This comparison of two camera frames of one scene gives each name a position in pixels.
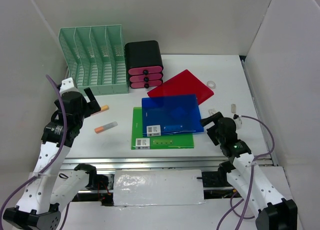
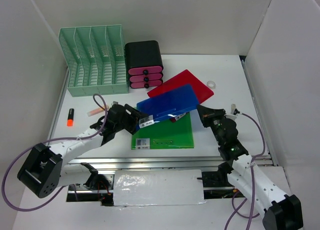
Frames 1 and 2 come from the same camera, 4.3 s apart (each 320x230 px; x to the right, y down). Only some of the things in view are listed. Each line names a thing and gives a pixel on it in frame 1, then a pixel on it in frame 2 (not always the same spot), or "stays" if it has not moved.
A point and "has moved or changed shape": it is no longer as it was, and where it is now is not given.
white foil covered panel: [135, 188] stays
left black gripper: [93, 104] → [137, 114]
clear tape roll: [211, 84] stays
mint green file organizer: [96, 57] stays
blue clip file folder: [172, 115] has moved or changed shape
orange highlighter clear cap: [103, 108] stays
